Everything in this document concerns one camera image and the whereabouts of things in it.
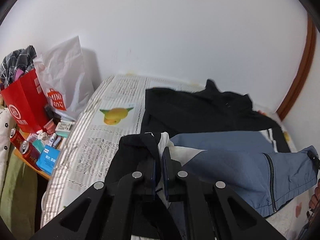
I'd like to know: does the black white blue jacket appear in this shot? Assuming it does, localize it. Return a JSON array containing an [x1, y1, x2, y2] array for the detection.
[[103, 78, 320, 240]]

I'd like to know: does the person's right hand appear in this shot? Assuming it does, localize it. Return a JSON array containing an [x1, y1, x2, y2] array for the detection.
[[309, 179, 320, 210]]

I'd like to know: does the blue tissue packet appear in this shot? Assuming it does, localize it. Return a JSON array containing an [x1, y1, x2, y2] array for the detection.
[[36, 145, 60, 176]]

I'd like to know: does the green blanket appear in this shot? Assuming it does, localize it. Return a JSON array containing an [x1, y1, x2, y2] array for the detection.
[[1, 146, 37, 239]]

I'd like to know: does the white remote control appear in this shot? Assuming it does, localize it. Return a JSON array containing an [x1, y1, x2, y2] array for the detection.
[[55, 121, 74, 133]]

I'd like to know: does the red drink can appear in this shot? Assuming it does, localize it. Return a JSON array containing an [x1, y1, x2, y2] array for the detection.
[[20, 140, 41, 171], [9, 128, 25, 150]]

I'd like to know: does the fruit print bed sheet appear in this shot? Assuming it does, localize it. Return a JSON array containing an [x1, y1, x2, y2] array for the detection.
[[42, 75, 319, 239]]

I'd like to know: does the wooden bedside table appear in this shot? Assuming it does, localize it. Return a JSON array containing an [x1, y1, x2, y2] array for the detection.
[[14, 129, 64, 180]]

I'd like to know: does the red paper shopping bag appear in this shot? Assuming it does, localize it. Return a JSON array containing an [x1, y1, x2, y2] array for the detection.
[[1, 69, 50, 133]]

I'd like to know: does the white plastic Miniso bag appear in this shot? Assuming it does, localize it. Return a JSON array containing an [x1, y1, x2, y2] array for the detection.
[[34, 36, 94, 120]]

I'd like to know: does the plaid grey cloth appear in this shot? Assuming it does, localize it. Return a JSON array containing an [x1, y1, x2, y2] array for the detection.
[[1, 45, 37, 88]]

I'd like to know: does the brown wooden door frame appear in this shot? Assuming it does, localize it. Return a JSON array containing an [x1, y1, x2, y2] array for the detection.
[[276, 14, 317, 121]]

